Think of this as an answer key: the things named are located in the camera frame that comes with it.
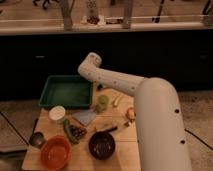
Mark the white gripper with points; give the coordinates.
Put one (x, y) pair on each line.
(100, 87)

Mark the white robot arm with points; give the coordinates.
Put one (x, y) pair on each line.
(160, 128)

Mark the green plastic tray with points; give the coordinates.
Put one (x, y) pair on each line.
(69, 91)

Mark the green cup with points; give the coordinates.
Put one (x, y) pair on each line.
(102, 103)

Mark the yellow green vegetable piece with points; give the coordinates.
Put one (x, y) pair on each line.
(117, 100)

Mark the grey blue cloth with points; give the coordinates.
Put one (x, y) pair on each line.
(84, 117)

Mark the orange round fruit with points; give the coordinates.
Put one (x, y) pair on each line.
(130, 114)

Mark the white small bowl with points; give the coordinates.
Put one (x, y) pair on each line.
(57, 114)

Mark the dark grape bunch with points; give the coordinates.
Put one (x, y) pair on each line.
(78, 132)

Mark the green cucumber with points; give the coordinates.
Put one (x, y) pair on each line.
(66, 127)

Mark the dark purple bowl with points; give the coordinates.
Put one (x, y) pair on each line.
(102, 145)

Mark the orange plastic bowl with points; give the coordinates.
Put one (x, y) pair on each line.
(55, 153)

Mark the black handled knife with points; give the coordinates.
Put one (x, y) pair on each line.
(106, 128)

